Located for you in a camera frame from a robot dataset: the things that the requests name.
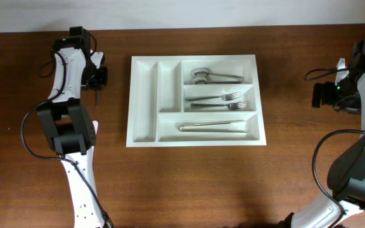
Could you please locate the white plastic cutlery tray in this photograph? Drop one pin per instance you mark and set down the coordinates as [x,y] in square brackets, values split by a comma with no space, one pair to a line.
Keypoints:
[159,85]

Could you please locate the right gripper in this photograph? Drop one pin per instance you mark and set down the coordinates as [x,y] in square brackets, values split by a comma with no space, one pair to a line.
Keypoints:
[327,97]

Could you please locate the small metal spoon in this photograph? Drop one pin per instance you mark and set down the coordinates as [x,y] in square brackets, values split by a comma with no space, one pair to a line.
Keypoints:
[98,97]

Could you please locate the metal tongs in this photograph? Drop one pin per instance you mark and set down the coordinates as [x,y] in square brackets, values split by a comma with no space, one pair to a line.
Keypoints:
[232,126]

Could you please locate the pink plastic knife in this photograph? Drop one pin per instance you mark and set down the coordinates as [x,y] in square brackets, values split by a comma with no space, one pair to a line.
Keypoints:
[96,125]

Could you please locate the metal fork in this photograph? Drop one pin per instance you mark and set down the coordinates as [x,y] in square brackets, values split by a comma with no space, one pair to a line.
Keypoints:
[224,97]
[229,106]

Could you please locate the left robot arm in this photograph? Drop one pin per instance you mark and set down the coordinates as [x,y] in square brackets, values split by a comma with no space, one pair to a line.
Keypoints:
[67,125]

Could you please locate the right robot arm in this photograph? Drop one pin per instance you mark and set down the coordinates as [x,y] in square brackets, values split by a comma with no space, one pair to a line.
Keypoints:
[345,194]

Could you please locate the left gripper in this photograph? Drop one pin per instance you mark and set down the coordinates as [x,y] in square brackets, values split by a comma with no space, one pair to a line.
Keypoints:
[102,79]

